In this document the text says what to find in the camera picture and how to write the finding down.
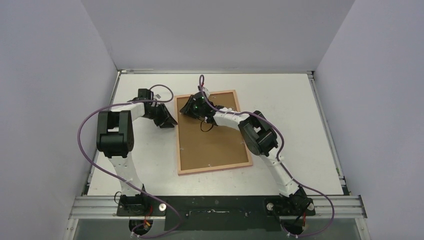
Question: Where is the brown cardboard backing board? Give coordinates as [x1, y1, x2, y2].
[177, 92, 250, 171]

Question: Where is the pink wooden picture frame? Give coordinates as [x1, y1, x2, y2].
[174, 89, 254, 176]

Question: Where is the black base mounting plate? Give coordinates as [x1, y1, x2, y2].
[116, 194, 316, 235]

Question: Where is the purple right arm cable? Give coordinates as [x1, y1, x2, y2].
[198, 74, 335, 239]

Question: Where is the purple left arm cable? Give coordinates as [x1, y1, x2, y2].
[76, 84, 183, 239]

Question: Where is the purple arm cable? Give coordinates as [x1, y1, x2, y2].
[198, 74, 335, 239]
[76, 84, 183, 239]

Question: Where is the aluminium front rail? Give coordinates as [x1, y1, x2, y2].
[69, 195, 368, 220]

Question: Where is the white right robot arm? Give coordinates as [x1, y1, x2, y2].
[179, 91, 315, 216]

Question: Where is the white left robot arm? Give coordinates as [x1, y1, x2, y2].
[96, 88, 178, 216]

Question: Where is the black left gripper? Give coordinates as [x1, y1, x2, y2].
[144, 103, 177, 128]

